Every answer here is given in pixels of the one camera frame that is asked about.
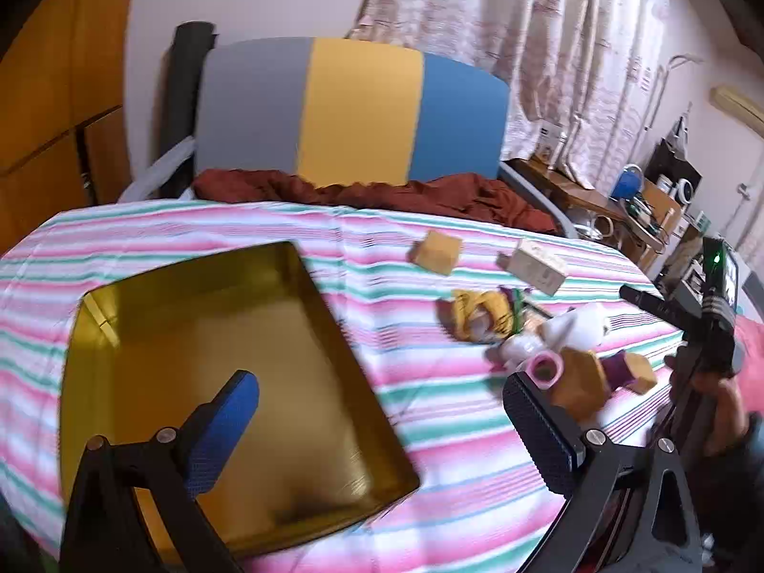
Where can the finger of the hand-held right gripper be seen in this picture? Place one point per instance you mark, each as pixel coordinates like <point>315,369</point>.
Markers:
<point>650,305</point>

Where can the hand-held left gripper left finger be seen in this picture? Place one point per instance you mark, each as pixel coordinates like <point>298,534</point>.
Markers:
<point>221,430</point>

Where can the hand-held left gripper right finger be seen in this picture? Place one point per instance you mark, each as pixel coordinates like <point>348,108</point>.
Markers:
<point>546,436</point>

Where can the purple snack packet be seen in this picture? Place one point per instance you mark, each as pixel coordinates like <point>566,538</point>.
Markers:
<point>613,365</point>

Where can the gold tin box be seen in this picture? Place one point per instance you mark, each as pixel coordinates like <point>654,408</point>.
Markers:
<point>179,340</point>

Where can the green-edged cracker packet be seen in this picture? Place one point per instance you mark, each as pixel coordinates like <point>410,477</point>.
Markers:
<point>471,313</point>
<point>524,304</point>

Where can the small yellow sponge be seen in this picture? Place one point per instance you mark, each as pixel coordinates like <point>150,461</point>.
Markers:
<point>439,253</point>

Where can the person's right hand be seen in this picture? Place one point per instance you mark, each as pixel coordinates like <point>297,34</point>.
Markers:
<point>725,409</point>

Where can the pink fluffy cloth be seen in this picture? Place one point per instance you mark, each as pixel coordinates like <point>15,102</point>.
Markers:
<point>752,340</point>

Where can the large yellow sponge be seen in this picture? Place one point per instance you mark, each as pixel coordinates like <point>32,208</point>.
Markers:
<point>582,387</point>

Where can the yellow sponge cube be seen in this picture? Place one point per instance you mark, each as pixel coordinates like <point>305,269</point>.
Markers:
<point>641,377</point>

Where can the white plastic bag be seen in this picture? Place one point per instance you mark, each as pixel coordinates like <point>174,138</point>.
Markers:
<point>576,325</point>

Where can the light wooden chair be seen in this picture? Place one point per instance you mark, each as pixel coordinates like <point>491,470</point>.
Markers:
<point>659,204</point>

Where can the white round fan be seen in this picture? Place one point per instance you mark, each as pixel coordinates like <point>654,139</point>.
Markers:
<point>686,189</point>

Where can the small cream green carton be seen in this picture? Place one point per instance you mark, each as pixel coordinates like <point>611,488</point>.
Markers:
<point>534,268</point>

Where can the blue folding chair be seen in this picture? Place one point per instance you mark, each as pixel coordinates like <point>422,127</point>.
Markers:
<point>625,184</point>

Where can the wooden desk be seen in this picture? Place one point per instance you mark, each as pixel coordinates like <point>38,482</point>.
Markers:
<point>567,186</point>

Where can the white cardboard box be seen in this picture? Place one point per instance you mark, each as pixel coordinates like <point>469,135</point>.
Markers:
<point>550,138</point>

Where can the beige air conditioner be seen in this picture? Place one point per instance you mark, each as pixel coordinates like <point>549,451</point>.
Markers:
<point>737,108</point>

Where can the red-brown cloth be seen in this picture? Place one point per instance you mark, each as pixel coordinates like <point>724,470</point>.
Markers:
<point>358,194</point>

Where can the patterned beige curtain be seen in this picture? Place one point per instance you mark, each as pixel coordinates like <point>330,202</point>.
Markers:
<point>537,42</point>

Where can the grey yellow blue chair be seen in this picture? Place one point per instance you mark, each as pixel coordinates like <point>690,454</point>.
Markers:
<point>358,107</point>

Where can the wooden wardrobe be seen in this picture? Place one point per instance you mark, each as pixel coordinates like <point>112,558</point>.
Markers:
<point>48,101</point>

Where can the black cylindrical post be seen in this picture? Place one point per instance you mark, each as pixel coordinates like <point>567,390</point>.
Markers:
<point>185,83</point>

